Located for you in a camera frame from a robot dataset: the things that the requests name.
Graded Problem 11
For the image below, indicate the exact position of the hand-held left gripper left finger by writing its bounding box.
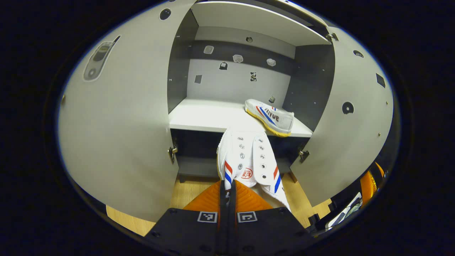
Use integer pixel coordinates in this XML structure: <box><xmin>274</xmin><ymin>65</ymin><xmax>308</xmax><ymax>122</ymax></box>
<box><xmin>144</xmin><ymin>180</ymin><xmax>228</xmax><ymax>255</ymax></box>

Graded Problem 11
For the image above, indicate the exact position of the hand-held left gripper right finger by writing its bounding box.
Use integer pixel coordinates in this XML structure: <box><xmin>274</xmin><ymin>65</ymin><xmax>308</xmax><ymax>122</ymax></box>
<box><xmin>228</xmin><ymin>180</ymin><xmax>315</xmax><ymax>255</ymax></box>

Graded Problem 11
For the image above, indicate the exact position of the white shoe cabinet door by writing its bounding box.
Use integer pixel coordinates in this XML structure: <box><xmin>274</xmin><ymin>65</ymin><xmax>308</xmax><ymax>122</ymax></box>
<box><xmin>57</xmin><ymin>0</ymin><xmax>198</xmax><ymax>223</ymax></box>
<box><xmin>290</xmin><ymin>27</ymin><xmax>394</xmax><ymax>207</ymax></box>

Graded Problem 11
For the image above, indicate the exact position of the white canvas shoe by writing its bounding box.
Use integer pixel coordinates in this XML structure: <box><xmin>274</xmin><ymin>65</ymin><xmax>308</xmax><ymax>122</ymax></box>
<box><xmin>216</xmin><ymin>127</ymin><xmax>292</xmax><ymax>212</ymax></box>
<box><xmin>244</xmin><ymin>99</ymin><xmax>295</xmax><ymax>138</ymax></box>

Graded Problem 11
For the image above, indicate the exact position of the white shoe cabinet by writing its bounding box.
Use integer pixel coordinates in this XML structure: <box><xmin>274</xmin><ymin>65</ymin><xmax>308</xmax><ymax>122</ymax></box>
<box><xmin>167</xmin><ymin>0</ymin><xmax>336</xmax><ymax>183</ymax></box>

